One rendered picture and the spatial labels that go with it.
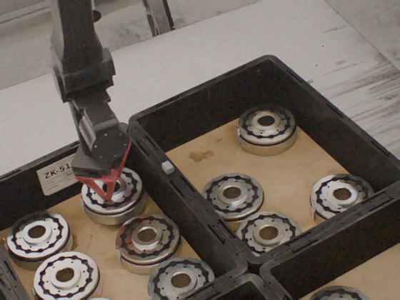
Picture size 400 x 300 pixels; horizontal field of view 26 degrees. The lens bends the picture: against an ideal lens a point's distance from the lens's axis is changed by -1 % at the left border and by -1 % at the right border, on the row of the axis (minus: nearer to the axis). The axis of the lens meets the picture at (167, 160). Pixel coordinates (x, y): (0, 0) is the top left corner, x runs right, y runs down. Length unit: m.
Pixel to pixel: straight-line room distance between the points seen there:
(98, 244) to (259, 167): 0.31
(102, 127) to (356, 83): 0.79
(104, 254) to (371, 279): 0.42
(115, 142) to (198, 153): 0.33
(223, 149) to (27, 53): 1.89
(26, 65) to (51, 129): 1.44
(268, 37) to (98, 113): 0.85
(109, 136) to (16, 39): 2.23
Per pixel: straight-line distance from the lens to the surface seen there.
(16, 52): 3.39
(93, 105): 1.26
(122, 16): 3.44
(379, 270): 1.37
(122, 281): 1.38
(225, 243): 1.27
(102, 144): 1.25
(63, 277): 1.39
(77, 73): 1.25
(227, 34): 2.05
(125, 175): 1.47
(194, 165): 1.54
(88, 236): 1.46
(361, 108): 1.83
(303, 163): 1.52
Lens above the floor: 1.89
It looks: 43 degrees down
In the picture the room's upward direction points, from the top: 10 degrees counter-clockwise
